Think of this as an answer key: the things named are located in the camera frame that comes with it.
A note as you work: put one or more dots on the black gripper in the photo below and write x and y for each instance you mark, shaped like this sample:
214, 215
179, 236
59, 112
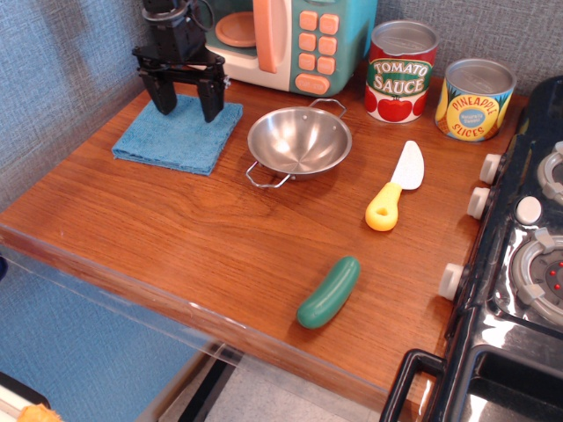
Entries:
177, 53

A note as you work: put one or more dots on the blue cloth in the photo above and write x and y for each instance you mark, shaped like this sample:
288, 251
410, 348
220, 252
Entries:
181, 140

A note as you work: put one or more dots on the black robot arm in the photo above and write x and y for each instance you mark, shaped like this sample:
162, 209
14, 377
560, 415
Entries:
165, 6

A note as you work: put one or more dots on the small steel pot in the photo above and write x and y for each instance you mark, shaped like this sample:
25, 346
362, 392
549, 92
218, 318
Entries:
298, 143

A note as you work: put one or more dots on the green toy sausage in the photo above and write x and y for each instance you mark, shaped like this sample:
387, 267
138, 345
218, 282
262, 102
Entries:
331, 295

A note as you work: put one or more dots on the teal toy microwave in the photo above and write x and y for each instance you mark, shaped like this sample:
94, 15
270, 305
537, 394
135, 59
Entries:
306, 47

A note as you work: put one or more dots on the tomato sauce can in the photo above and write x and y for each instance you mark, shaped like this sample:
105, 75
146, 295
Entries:
400, 65

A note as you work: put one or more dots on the pineapple slices can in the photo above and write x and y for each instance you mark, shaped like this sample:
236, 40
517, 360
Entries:
474, 99

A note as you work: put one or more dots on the white stove knob middle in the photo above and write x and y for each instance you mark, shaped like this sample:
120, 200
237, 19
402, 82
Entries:
477, 203

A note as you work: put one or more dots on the white stove knob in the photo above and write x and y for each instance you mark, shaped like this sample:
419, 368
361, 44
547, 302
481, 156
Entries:
477, 203
489, 168
450, 281

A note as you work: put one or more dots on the white stove knob top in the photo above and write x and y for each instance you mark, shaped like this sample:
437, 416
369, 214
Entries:
489, 168

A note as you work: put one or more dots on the white stove knob bottom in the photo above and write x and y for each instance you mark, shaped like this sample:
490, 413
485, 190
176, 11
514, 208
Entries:
450, 281

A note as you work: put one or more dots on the orange fuzzy object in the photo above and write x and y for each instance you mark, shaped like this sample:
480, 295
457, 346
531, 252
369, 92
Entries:
38, 413

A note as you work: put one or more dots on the black toy stove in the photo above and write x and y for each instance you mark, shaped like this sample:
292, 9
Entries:
503, 358

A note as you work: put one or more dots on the yellow handled toy knife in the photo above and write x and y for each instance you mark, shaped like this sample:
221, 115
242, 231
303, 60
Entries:
382, 212

